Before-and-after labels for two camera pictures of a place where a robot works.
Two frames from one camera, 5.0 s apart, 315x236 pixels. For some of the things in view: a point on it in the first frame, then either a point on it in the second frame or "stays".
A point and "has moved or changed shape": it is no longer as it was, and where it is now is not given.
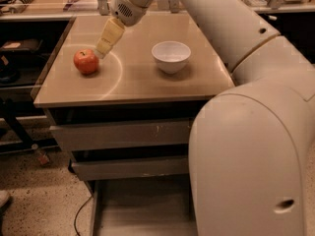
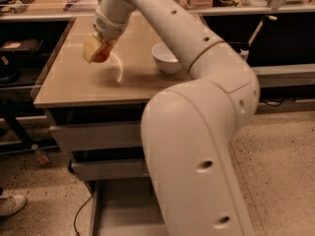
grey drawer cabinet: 127,119 stays
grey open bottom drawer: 143,207 stays
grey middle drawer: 91,170 stays
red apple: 86,60 has moved or changed shape
